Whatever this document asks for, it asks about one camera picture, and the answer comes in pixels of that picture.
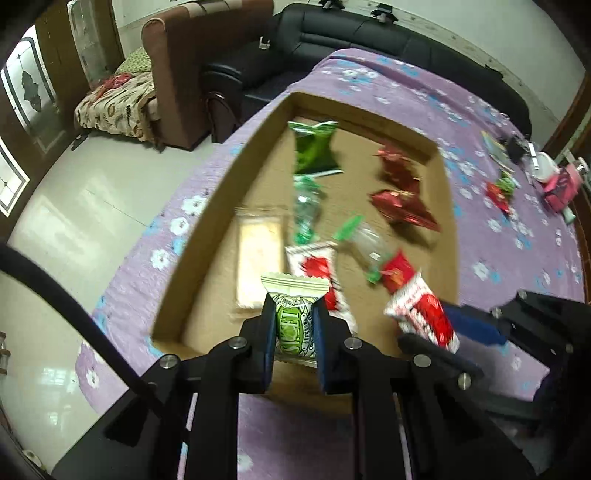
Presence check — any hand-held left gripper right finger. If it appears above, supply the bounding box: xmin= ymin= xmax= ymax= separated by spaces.
xmin=313 ymin=300 xmax=539 ymax=480

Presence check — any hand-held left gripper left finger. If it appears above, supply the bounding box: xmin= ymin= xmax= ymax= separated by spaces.
xmin=52 ymin=292 xmax=279 ymax=480

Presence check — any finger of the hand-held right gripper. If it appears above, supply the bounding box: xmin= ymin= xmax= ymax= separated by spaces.
xmin=397 ymin=333 xmax=546 ymax=422
xmin=442 ymin=290 xmax=591 ymax=366

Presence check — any green and white snack packet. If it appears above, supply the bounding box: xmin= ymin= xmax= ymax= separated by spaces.
xmin=261 ymin=272 xmax=327 ymax=366

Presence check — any red and white snack packet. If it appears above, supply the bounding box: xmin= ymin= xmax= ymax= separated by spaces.
xmin=284 ymin=242 xmax=359 ymax=334
xmin=384 ymin=271 xmax=461 ymax=354

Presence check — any beige wafer packet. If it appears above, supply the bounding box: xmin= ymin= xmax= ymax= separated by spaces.
xmin=233 ymin=207 xmax=285 ymax=311

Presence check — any small red snack packet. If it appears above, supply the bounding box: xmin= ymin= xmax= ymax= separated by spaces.
xmin=379 ymin=250 xmax=417 ymax=294

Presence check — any shallow cardboard box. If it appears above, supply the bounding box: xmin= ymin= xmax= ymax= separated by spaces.
xmin=151 ymin=91 xmax=461 ymax=418

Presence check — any clear green candy packet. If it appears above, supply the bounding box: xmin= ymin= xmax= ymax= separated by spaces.
xmin=292 ymin=174 xmax=327 ymax=246
xmin=333 ymin=215 xmax=398 ymax=285

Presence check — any red foil snack packet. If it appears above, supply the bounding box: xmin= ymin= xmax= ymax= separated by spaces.
xmin=368 ymin=188 xmax=441 ymax=234

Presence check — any dark green snack packet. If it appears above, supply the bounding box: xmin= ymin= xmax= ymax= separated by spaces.
xmin=287 ymin=120 xmax=345 ymax=179

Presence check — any purple floral bedsheet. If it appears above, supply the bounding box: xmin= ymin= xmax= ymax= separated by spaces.
xmin=76 ymin=48 xmax=585 ymax=480

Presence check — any pink bottle with white cap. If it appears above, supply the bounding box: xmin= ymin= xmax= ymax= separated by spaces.
xmin=542 ymin=157 xmax=590 ymax=214

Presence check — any white cup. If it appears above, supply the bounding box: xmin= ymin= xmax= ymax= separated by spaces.
xmin=531 ymin=152 xmax=557 ymax=182

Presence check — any green printed booklet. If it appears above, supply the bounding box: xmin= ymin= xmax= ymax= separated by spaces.
xmin=480 ymin=131 xmax=509 ymax=163

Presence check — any floral patterned cloth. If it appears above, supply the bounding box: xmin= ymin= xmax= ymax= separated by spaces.
xmin=74 ymin=46 xmax=158 ymax=145

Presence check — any brown armchair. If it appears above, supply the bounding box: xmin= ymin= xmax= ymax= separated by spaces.
xmin=141 ymin=0 xmax=274 ymax=151

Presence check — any black leather sofa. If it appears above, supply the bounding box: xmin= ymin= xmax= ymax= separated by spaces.
xmin=203 ymin=4 xmax=532 ymax=145

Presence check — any wooden door with glass panels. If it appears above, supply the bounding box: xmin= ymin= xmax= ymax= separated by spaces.
xmin=0 ymin=0 xmax=117 ymax=219

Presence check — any wooden bed rail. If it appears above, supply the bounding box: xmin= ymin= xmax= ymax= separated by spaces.
xmin=576 ymin=222 xmax=591 ymax=306

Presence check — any black cable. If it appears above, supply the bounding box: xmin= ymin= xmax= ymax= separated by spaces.
xmin=0 ymin=242 xmax=161 ymax=408

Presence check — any wooden door frame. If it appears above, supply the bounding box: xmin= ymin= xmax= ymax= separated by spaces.
xmin=544 ymin=69 xmax=591 ymax=158

